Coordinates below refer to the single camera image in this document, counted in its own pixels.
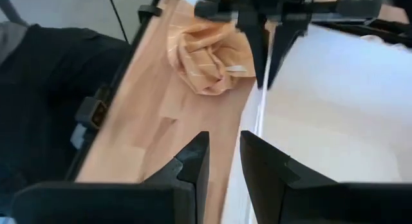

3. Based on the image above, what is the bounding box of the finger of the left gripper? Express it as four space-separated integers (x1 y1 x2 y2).
267 0 384 89
194 0 270 89

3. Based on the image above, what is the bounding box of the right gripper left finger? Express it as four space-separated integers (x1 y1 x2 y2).
11 131 211 224

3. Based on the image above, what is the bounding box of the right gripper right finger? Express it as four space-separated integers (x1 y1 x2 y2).
239 130 412 224

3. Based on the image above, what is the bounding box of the orange grid-pattern towel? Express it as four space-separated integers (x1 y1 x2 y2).
166 11 258 97

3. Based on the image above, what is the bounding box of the white plastic basket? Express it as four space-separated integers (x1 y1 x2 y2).
221 24 412 224

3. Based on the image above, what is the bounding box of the black fabric drape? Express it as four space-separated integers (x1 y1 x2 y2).
0 23 133 215

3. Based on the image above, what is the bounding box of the black frame clamp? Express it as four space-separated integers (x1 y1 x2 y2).
137 4 164 24

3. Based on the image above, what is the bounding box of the thin black hanging cable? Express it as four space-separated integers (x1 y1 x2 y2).
106 0 129 44

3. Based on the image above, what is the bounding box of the thick black curved cable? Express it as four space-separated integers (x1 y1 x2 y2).
0 0 29 27

